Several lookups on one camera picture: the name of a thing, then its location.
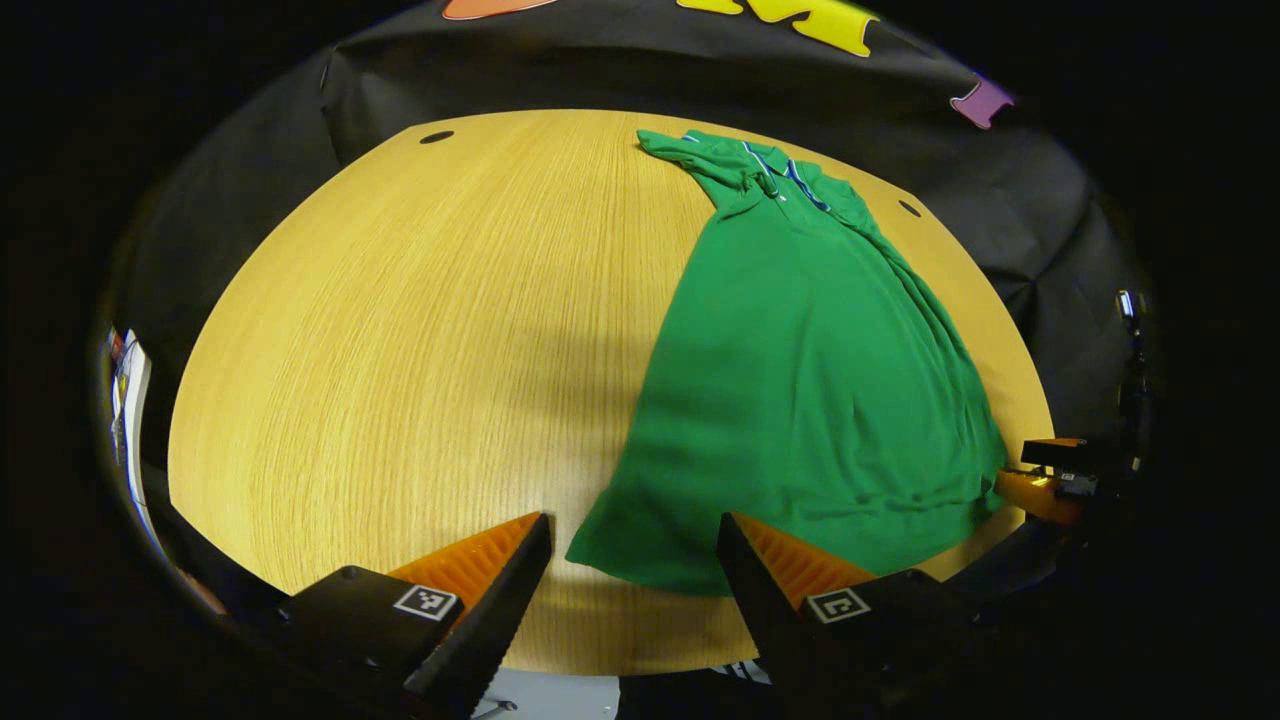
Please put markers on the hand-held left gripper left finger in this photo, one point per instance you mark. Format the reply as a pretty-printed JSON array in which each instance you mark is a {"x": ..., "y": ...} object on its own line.
[{"x": 500, "y": 620}]

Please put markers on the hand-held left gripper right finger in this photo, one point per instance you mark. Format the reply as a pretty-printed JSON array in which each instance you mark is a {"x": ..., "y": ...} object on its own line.
[{"x": 765, "y": 620}]

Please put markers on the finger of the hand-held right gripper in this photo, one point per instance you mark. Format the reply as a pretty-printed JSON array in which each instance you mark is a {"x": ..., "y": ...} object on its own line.
[
  {"x": 1055, "y": 455},
  {"x": 1040, "y": 497}
]

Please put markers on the green T-shirt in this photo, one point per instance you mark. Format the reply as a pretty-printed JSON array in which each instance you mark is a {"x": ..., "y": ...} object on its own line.
[{"x": 800, "y": 380}]

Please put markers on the white printed panel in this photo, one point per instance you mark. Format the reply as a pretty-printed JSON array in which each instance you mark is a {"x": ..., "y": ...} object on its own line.
[{"x": 132, "y": 400}]

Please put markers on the black backdrop cloth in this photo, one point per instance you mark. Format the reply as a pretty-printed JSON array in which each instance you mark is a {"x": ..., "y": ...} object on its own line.
[{"x": 600, "y": 70}]

